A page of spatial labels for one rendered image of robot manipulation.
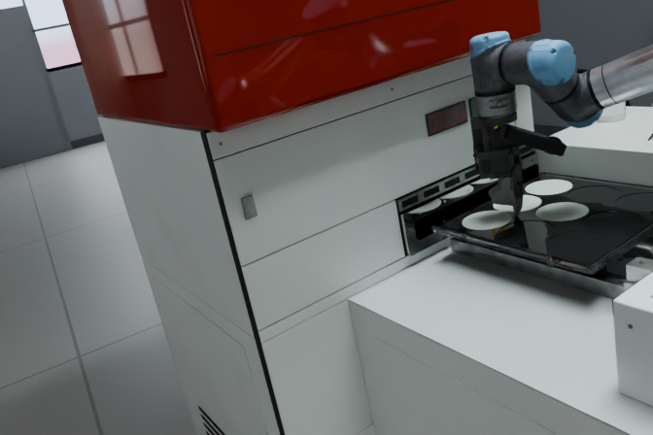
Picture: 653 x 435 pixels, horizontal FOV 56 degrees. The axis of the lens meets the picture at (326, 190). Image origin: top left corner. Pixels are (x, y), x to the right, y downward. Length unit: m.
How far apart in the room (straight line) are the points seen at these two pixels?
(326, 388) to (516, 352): 0.43
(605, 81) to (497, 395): 0.57
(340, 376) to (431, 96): 0.60
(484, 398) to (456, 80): 0.67
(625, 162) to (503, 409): 0.66
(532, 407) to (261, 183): 0.56
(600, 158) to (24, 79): 9.21
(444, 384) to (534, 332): 0.17
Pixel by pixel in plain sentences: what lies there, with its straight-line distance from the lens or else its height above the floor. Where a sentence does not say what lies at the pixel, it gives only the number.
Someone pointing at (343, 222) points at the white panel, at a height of 0.97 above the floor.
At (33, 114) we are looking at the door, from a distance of 10.10.
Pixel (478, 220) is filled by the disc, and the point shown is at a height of 0.90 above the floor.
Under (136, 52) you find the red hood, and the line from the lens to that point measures 1.23.
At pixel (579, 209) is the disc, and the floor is 0.90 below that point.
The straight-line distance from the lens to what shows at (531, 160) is 1.54.
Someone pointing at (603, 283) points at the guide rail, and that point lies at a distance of 1.14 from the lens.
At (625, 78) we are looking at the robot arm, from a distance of 1.17.
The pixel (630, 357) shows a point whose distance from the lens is 0.89.
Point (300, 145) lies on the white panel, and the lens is 1.11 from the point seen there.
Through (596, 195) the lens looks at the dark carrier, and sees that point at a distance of 1.38.
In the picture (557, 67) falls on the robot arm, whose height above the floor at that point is 1.21.
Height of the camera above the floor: 1.38
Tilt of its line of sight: 17 degrees down
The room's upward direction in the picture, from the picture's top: 12 degrees counter-clockwise
